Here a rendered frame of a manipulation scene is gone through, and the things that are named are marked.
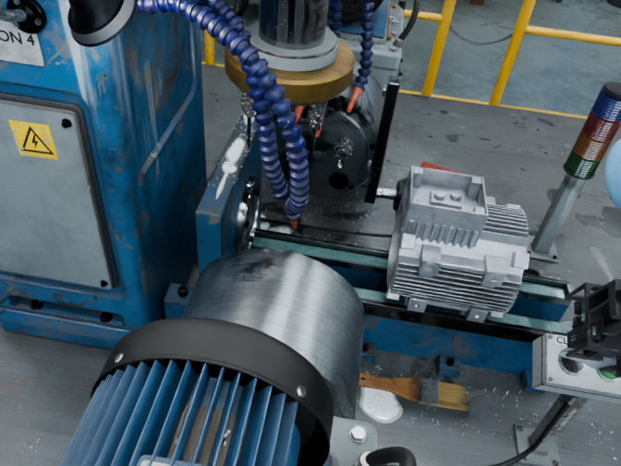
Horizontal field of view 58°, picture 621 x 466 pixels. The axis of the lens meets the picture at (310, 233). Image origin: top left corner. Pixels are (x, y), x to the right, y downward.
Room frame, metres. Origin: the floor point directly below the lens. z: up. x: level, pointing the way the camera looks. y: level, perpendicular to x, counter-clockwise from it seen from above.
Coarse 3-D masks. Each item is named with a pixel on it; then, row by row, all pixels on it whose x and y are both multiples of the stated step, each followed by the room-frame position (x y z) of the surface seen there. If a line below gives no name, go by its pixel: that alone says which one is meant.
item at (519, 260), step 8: (400, 240) 0.67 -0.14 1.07; (408, 240) 0.66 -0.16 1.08; (400, 248) 0.66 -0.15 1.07; (408, 248) 0.65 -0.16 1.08; (512, 256) 0.66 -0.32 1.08; (520, 256) 0.65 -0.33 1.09; (528, 256) 0.65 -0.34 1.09; (512, 264) 0.65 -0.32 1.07; (520, 264) 0.64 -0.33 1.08; (528, 264) 0.64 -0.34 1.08; (392, 296) 0.65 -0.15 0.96
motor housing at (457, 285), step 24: (504, 216) 0.71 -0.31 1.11; (480, 240) 0.68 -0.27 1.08; (504, 240) 0.68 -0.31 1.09; (528, 240) 0.68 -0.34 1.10; (408, 264) 0.64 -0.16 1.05; (456, 264) 0.64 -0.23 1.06; (480, 264) 0.64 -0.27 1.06; (408, 288) 0.64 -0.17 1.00; (432, 288) 0.63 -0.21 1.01; (456, 288) 0.63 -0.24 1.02; (480, 288) 0.63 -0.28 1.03; (504, 288) 0.63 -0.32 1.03; (504, 312) 0.63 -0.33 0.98
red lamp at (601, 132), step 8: (592, 112) 1.00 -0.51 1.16; (592, 120) 0.99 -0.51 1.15; (600, 120) 0.98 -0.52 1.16; (584, 128) 1.00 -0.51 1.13; (592, 128) 0.98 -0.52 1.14; (600, 128) 0.98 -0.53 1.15; (608, 128) 0.97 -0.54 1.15; (616, 128) 0.98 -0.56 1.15; (592, 136) 0.98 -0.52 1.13; (600, 136) 0.97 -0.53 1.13; (608, 136) 0.97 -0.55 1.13
